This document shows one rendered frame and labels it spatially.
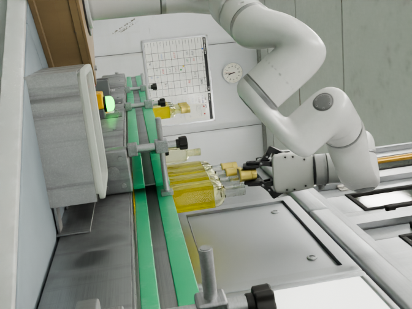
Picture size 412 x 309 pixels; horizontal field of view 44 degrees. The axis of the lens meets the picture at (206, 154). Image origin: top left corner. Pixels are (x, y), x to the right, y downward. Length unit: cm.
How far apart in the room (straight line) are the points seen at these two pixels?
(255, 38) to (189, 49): 613
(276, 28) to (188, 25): 616
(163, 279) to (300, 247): 50
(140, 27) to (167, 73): 71
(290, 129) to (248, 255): 36
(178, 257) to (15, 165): 28
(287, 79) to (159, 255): 37
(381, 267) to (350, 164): 22
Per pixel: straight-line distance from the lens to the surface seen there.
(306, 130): 93
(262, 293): 45
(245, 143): 738
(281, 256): 115
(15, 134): 76
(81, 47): 105
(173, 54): 703
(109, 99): 145
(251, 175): 125
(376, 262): 114
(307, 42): 90
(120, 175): 106
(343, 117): 94
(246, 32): 93
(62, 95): 84
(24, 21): 94
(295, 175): 124
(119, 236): 86
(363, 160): 108
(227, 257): 116
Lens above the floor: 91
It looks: 7 degrees up
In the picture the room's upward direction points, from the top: 82 degrees clockwise
